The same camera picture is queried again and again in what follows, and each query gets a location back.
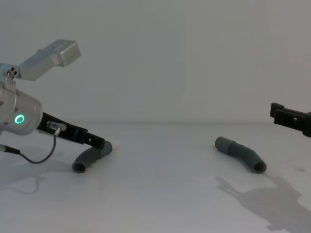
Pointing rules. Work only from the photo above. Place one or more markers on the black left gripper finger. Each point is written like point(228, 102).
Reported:
point(96, 142)

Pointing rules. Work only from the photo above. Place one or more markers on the grey bent pipe piece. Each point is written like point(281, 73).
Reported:
point(240, 151)
point(90, 156)

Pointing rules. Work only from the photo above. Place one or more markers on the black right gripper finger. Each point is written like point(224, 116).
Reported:
point(289, 117)

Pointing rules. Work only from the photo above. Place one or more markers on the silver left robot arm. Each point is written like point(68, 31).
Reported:
point(22, 109)

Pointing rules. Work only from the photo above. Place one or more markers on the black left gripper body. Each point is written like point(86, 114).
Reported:
point(70, 132)

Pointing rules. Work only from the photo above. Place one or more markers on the white table cloth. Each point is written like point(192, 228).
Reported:
point(155, 189)

